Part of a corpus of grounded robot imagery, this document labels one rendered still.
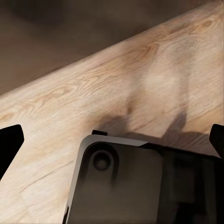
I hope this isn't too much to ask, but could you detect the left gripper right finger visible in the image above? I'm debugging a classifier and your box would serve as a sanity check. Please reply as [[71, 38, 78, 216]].
[[209, 124, 224, 162]]

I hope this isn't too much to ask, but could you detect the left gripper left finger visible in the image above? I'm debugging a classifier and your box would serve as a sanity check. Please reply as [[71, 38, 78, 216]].
[[0, 124, 24, 180]]

